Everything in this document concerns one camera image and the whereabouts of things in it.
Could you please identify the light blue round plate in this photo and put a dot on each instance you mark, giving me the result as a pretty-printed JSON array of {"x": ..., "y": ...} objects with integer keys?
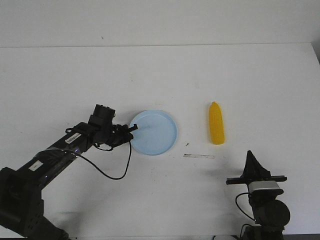
[{"x": 156, "y": 132}]

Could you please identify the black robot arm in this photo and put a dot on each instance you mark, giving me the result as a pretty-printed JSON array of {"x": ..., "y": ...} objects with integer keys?
[
  {"x": 21, "y": 203},
  {"x": 269, "y": 214}
]

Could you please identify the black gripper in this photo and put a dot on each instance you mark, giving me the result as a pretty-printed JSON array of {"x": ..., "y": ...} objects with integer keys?
[
  {"x": 254, "y": 172},
  {"x": 105, "y": 132}
]

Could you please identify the yellow plastic corn cob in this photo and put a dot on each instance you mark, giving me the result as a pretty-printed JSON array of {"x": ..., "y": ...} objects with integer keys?
[{"x": 216, "y": 124}]

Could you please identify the strip of clear tape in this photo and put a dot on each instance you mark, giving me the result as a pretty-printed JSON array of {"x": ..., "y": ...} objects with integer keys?
[{"x": 198, "y": 156}]

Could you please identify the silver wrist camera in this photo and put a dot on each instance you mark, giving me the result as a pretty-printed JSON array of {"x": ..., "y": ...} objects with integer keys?
[{"x": 269, "y": 188}]

